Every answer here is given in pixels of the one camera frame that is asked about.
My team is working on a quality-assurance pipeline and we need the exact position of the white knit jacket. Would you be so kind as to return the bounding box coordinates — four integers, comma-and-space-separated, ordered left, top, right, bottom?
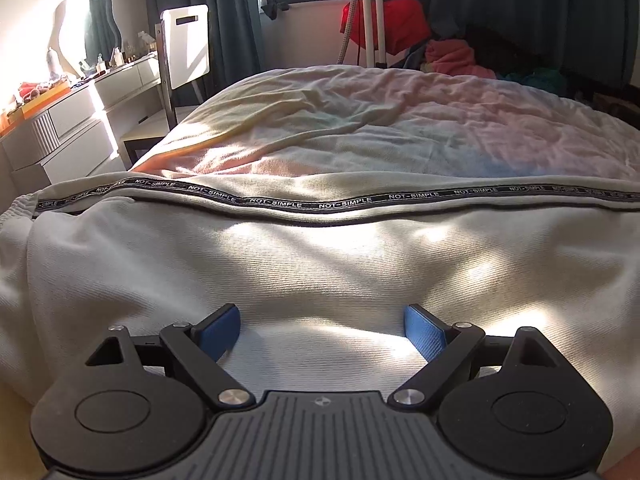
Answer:
1, 172, 639, 466

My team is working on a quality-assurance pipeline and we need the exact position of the green black clothes pile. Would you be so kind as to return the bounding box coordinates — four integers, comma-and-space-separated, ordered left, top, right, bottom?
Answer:
498, 68, 567, 98

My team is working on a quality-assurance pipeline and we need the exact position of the pink clothes pile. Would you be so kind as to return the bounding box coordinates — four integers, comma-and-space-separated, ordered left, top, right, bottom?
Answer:
425, 39, 497, 79

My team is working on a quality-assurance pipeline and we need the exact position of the white drawer dresser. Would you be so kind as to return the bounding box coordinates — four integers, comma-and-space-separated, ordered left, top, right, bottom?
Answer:
1, 54, 162, 195

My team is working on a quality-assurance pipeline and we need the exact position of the orange tray with items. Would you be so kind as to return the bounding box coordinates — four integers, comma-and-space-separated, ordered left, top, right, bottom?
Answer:
1, 48, 72, 136

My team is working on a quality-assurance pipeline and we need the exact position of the pastel bed duvet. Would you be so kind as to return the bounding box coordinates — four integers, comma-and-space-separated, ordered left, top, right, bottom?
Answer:
0, 63, 640, 480

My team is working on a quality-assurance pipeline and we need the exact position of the white black chair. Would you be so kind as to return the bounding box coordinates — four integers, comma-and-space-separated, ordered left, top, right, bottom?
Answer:
122, 4, 209, 166

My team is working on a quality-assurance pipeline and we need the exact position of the wavy teal mirror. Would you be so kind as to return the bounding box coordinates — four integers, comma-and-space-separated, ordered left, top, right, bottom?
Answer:
49, 0, 122, 78

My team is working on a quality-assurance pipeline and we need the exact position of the dark right curtain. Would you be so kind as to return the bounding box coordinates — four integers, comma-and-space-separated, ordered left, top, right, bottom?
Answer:
418, 0, 639, 100

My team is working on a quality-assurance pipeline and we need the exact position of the red bag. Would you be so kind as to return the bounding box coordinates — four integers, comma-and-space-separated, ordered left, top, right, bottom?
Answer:
340, 0, 432, 55

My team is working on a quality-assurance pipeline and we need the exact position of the teal curtain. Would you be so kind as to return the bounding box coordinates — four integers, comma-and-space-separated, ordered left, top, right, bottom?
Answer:
146, 0, 278, 98

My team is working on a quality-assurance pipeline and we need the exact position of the white tripod stand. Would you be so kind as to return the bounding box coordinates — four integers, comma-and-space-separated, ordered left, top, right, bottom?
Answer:
337, 0, 387, 68

